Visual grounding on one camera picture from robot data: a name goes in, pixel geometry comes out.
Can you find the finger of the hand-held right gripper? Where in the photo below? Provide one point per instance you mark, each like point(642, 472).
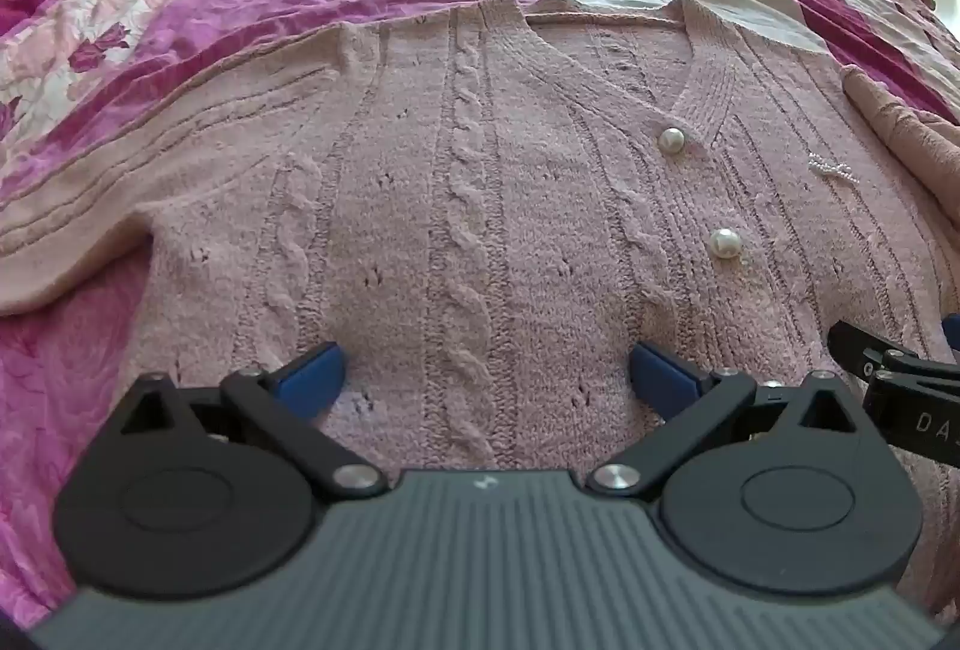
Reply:
point(862, 343)

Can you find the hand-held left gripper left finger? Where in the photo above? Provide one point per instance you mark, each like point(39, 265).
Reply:
point(315, 384)

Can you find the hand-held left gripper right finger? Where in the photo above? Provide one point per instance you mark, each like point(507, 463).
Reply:
point(660, 384)

